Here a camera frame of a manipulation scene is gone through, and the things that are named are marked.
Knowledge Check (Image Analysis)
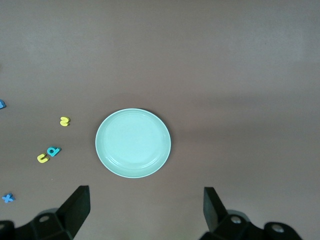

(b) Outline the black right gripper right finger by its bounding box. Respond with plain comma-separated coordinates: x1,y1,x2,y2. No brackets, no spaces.
199,186,304,240

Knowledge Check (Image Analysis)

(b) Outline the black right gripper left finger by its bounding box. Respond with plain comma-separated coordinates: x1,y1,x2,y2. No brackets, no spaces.
0,185,91,240

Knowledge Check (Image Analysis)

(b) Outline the yellow letter u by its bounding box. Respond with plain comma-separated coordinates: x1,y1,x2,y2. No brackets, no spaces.
36,152,51,164

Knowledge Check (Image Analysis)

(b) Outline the teal letter p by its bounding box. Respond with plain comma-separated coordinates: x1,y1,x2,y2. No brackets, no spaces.
46,146,62,158

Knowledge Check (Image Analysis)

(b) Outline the blue letter x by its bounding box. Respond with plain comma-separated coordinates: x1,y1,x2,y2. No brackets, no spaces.
1,193,16,204

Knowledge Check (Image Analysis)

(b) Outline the green plate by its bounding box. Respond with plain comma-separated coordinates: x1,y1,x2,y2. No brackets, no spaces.
94,107,173,179

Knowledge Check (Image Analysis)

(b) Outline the brown table cover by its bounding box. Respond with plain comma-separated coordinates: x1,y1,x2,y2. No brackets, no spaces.
0,0,320,240

